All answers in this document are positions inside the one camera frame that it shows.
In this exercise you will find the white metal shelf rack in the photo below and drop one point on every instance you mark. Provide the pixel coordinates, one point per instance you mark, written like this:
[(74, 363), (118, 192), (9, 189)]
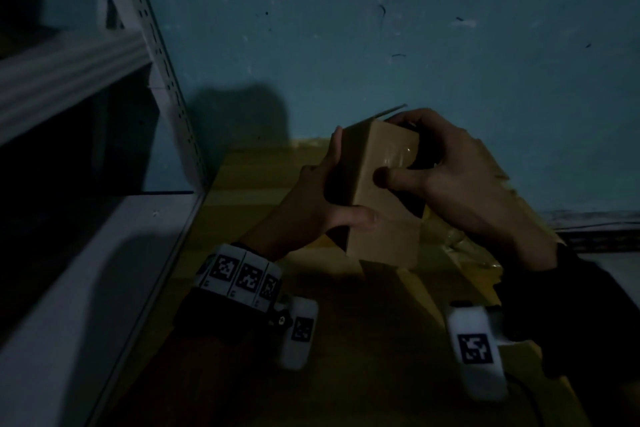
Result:
[(80, 81)]

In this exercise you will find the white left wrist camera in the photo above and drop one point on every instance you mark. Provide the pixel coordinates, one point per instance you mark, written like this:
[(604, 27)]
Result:
[(300, 331)]

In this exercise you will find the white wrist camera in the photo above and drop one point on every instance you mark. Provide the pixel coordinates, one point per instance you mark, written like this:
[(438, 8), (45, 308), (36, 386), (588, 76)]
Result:
[(477, 351), (300, 331)]

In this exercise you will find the person's right hand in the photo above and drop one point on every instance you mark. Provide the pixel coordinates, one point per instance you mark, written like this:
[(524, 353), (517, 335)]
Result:
[(475, 191)]

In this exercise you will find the black left wristband with markers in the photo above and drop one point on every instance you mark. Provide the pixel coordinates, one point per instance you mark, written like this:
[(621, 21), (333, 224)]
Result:
[(225, 286)]

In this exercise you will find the black patterned strip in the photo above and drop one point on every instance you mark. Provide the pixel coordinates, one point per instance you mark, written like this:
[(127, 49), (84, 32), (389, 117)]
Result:
[(600, 231)]

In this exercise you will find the person's left forearm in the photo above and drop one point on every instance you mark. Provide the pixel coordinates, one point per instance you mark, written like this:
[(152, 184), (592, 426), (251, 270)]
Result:
[(180, 381)]

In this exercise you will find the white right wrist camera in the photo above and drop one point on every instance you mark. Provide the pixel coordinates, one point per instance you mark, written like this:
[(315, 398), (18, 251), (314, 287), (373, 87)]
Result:
[(477, 351)]

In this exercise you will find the clear packing tape strip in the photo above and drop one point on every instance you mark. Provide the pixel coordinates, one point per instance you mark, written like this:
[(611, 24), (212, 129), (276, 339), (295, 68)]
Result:
[(460, 246)]

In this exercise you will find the brown cardboard box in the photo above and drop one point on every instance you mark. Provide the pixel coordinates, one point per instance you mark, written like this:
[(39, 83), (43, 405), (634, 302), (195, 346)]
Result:
[(385, 236), (500, 172)]

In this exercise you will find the black right wristband with markers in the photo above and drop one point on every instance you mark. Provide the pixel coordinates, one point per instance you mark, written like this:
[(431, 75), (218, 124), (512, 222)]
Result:
[(575, 311)]

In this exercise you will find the black wristband with markers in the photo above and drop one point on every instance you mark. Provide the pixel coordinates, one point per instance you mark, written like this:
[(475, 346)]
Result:
[(225, 286), (575, 311)]

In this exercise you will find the person's left hand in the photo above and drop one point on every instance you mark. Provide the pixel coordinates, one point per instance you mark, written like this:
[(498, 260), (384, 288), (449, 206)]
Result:
[(300, 211)]

